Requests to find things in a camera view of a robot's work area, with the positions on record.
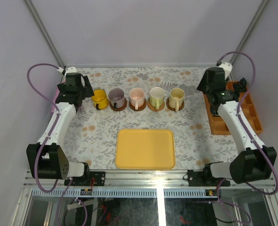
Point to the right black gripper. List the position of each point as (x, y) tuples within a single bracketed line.
[(202, 85)]

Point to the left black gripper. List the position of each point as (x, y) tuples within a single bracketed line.
[(87, 87)]

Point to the pale green mug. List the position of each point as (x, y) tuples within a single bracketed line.
[(176, 98)]

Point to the purple mug black handle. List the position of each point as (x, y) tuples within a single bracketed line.
[(116, 94)]

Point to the dark brown wooden coaster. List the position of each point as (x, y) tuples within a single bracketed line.
[(118, 105)]

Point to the reddish brown wooden coaster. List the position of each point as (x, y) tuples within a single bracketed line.
[(181, 106)]

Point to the woven rattan coaster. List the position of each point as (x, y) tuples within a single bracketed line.
[(154, 109)]

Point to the white mug green handle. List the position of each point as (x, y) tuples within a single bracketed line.
[(157, 95)]

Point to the pink cup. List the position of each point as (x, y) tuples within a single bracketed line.
[(137, 98)]

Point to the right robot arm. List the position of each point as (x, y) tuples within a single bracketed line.
[(254, 159)]

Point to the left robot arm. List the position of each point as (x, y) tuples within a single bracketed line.
[(46, 158)]

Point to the black coiled item top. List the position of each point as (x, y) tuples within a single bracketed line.
[(240, 86)]

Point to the orange compartment organizer tray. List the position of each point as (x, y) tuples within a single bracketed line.
[(218, 126)]

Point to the yellow plastic tray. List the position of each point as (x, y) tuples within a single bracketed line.
[(145, 149)]

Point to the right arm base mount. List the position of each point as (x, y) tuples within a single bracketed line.
[(202, 178)]

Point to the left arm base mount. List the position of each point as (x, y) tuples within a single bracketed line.
[(95, 179)]

